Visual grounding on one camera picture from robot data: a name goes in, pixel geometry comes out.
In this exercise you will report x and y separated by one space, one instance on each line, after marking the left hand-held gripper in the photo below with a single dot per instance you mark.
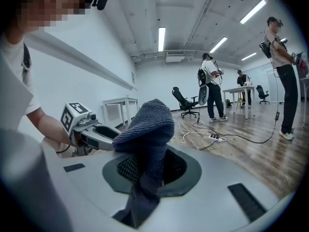
72 120

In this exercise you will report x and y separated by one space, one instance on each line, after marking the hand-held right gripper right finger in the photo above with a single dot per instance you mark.
212 202

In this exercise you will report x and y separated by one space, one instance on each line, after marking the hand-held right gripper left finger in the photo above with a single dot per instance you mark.
96 178

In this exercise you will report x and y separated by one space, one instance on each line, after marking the dark blue cloth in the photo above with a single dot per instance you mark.
149 129

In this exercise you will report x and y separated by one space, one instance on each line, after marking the person's left forearm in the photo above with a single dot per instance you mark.
48 124

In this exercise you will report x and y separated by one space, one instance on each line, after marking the white table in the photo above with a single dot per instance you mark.
120 100
239 89

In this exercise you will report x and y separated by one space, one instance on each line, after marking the person's white shirt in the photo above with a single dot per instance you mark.
14 86

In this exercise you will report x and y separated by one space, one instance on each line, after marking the black backpack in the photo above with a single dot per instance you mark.
228 103

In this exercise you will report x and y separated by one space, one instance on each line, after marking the black office chair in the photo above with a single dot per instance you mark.
260 92
181 100

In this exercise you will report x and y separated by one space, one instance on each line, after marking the person's head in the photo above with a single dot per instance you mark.
48 8

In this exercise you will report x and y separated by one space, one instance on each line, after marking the white air conditioner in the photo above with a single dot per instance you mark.
175 57

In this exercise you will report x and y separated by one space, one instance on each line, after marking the ceiling light strip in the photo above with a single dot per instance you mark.
253 11
248 56
218 45
162 39

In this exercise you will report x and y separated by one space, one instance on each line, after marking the white table frame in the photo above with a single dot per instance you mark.
304 79

